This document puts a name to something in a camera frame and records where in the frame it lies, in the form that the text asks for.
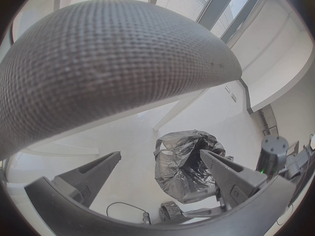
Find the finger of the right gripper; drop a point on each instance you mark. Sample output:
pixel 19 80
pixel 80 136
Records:
pixel 209 212
pixel 204 195

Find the grey seat white chair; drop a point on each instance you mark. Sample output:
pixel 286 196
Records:
pixel 98 70

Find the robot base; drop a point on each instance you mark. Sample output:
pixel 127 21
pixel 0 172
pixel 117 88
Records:
pixel 169 210

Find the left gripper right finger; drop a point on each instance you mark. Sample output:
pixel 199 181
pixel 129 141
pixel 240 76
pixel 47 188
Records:
pixel 231 181

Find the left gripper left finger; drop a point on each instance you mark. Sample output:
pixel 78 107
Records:
pixel 98 178

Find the black plastic bag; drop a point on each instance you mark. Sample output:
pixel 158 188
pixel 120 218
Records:
pixel 177 171

